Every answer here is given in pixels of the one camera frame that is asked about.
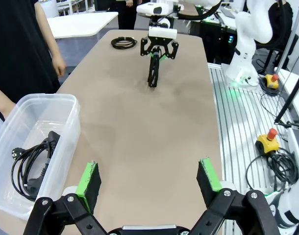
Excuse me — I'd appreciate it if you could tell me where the black office chair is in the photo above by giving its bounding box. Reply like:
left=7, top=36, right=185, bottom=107
left=266, top=0, right=299, bottom=67

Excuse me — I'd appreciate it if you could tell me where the person's right forearm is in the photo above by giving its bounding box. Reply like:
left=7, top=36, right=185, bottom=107
left=0, top=82, right=17, bottom=121

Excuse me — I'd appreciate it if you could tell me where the person's left forearm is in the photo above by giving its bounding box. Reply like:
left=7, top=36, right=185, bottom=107
left=33, top=0, right=65, bottom=61

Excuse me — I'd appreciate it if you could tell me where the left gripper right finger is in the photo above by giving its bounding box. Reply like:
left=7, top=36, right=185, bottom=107
left=188, top=158, right=281, bottom=235

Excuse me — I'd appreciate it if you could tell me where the person in dark trousers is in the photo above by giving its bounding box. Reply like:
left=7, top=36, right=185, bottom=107
left=114, top=0, right=141, bottom=30

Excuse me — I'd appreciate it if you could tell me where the white table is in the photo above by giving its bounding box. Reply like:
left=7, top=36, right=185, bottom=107
left=47, top=11, right=119, bottom=43

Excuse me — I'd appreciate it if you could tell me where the person in black T-shirt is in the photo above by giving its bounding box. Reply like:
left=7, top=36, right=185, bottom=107
left=0, top=0, right=61, bottom=105

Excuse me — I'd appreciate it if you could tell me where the black power cable angled plug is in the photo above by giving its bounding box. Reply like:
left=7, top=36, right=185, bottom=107
left=13, top=144, right=54, bottom=202

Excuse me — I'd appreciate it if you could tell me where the clear plastic storage bin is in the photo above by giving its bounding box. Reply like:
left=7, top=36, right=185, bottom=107
left=0, top=94, right=81, bottom=221

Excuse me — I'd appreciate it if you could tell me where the person's left hand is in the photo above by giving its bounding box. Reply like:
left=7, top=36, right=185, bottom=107
left=52, top=54, right=67, bottom=79

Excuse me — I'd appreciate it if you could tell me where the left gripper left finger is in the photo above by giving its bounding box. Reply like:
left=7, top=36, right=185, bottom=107
left=23, top=160, right=109, bottom=235

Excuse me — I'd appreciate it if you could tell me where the thin black USB cable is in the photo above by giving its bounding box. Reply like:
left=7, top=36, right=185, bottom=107
left=110, top=35, right=139, bottom=50

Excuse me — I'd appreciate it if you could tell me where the black control box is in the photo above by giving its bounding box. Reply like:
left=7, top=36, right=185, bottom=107
left=188, top=20, right=239, bottom=65

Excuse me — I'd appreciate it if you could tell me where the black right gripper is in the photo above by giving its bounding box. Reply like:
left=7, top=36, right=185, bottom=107
left=140, top=36, right=179, bottom=60

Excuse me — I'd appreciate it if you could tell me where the yellow emergency stop button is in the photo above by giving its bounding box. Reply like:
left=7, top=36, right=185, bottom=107
left=265, top=73, right=280, bottom=90
left=256, top=128, right=280, bottom=155

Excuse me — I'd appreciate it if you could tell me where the black emergency stop cable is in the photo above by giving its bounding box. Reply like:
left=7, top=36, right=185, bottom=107
left=258, top=75, right=281, bottom=97
left=245, top=146, right=299, bottom=197

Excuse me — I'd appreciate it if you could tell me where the ribbed aluminium base plate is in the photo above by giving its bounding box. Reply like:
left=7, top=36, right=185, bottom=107
left=207, top=62, right=299, bottom=235

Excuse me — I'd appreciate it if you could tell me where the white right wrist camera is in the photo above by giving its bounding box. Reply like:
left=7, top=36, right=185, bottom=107
left=149, top=27, right=177, bottom=39

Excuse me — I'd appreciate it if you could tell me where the black power cable round plug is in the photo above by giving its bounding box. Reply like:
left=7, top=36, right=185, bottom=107
left=11, top=131, right=62, bottom=196

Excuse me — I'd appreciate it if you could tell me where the black stand pole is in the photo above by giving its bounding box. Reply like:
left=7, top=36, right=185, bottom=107
left=274, top=56, right=299, bottom=128

